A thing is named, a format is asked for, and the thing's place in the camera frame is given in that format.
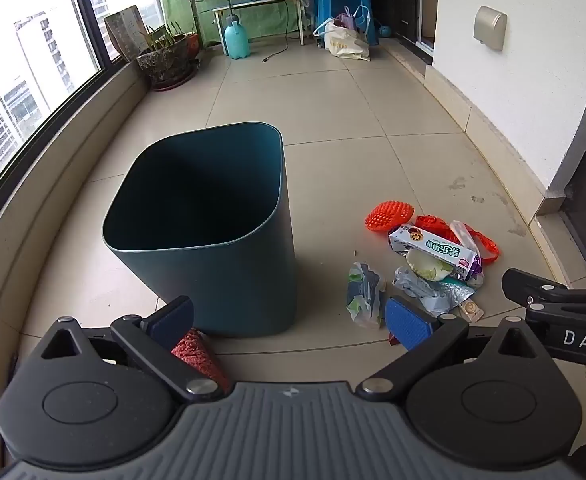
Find cardboard sheet on sill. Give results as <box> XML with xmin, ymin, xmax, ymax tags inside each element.
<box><xmin>104</xmin><ymin>6</ymin><xmax>148</xmax><ymax>62</ymax></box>

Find white bowl lid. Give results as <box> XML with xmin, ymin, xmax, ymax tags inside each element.
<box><xmin>405</xmin><ymin>248</ymin><xmax>454</xmax><ymax>282</ymax></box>

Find black power cable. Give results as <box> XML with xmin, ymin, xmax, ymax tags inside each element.
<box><xmin>261</xmin><ymin>1</ymin><xmax>292</xmax><ymax>65</ymax></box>

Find white shopping bag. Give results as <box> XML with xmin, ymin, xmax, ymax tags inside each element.
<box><xmin>313</xmin><ymin>4</ymin><xmax>371</xmax><ymax>62</ymax></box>

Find grey plastic bag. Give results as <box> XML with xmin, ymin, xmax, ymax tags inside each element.
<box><xmin>393</xmin><ymin>268</ymin><xmax>475</xmax><ymax>318</ymax></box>

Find beige wall socket cover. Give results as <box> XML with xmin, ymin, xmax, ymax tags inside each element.
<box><xmin>473</xmin><ymin>6</ymin><xmax>508</xmax><ymax>51</ymax></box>

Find clear white plastic wrapper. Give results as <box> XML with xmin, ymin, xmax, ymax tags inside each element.
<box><xmin>449</xmin><ymin>220</ymin><xmax>482</xmax><ymax>266</ymax></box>

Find dark ceramic plant pot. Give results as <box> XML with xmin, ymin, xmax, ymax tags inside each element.
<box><xmin>136</xmin><ymin>35</ymin><xmax>199</xmax><ymax>91</ymax></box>

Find teal spray bottle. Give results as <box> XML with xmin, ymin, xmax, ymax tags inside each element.
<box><xmin>223</xmin><ymin>0</ymin><xmax>251</xmax><ymax>60</ymax></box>

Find blue plastic stool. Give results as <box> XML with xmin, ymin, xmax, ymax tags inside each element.
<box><xmin>313</xmin><ymin>0</ymin><xmax>379</xmax><ymax>46</ymax></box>

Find white bench rack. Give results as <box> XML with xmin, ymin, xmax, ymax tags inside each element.
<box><xmin>203</xmin><ymin>0</ymin><xmax>308</xmax><ymax>51</ymax></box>

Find red fluffy slipper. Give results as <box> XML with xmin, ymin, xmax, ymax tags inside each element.
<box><xmin>171</xmin><ymin>328</ymin><xmax>231</xmax><ymax>392</ymax></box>

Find white green snack box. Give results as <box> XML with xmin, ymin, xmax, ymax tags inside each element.
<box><xmin>389</xmin><ymin>224</ymin><xmax>478</xmax><ymax>280</ymax></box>

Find white green plastic bag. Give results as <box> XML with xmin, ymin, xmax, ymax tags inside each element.
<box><xmin>346</xmin><ymin>262</ymin><xmax>386</xmax><ymax>328</ymax></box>

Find red plastic bag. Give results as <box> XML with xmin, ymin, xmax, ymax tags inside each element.
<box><xmin>415</xmin><ymin>214</ymin><xmax>500</xmax><ymax>264</ymax></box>

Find dark teal trash bin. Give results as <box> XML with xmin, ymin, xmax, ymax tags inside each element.
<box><xmin>102</xmin><ymin>122</ymin><xmax>297</xmax><ymax>338</ymax></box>

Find orange foam fruit net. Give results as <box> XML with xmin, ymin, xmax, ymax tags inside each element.
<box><xmin>365</xmin><ymin>200</ymin><xmax>415</xmax><ymax>233</ymax></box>

